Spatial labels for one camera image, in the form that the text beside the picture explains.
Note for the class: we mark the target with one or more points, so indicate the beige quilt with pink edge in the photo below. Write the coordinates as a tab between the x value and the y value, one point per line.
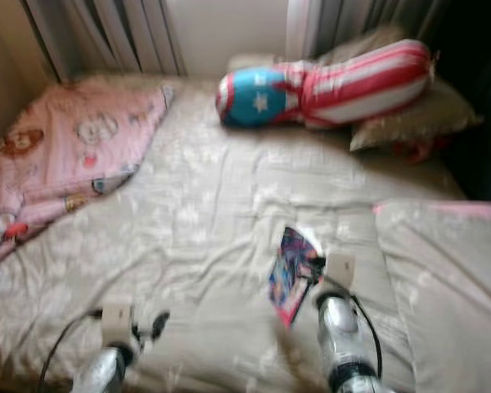
442	278

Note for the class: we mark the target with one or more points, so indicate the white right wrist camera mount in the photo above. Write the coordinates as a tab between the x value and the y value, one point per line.
340	268

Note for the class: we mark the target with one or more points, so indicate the pink cartoon print blanket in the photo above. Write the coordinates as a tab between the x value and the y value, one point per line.
65	147

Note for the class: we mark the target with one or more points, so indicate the colourful picture booklet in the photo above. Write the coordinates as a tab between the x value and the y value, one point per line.
295	274

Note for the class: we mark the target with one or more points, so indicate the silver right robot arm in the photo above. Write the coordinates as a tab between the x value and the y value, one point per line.
348	336

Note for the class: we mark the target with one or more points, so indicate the red cloth item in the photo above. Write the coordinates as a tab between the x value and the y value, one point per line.
421	151

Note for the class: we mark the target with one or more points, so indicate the star and stripes bolster pillow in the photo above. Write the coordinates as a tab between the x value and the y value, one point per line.
327	90

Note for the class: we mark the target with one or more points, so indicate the bed with beige bedspread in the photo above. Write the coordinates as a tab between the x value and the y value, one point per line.
213	213

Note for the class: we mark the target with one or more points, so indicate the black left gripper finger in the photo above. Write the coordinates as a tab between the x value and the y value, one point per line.
159	323

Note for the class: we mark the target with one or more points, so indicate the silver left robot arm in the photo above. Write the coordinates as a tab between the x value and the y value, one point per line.
102	372

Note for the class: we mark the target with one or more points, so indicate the grey curtain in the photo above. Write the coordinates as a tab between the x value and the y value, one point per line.
90	33
352	20

